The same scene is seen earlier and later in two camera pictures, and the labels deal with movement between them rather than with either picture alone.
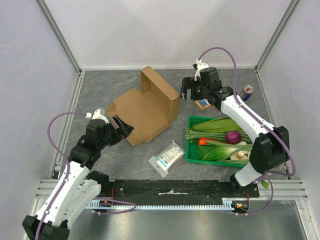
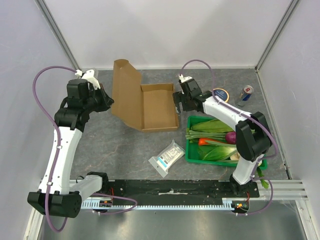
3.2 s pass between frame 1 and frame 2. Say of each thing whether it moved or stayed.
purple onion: stayed
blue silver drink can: stayed
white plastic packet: stayed
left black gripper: moved
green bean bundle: stayed
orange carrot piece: stayed
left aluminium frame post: stayed
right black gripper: moved
